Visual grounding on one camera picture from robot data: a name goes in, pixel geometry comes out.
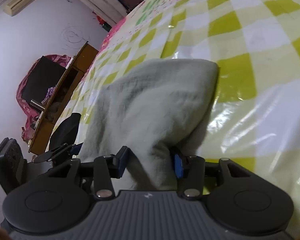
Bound light green pants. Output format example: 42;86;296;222
78;59;218;191

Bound pink plastic bag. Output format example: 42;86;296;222
16;54;71;142

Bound metal cup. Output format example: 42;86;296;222
30;99;45;112

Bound wooden side cabinet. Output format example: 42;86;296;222
28;42;98;155

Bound red green toy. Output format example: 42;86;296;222
96;16;112;32

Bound checkered yellow-green bed sheet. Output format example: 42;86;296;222
61;0;300;236

